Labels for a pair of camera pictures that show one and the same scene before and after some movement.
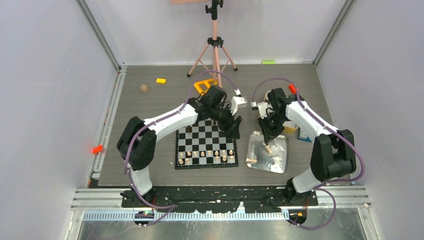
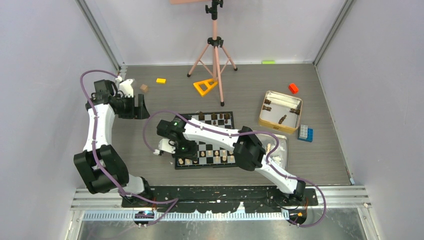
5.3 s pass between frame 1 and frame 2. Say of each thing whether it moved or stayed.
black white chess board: stayed
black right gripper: moved
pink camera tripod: stayed
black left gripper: moved
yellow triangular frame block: stayed
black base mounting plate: stayed
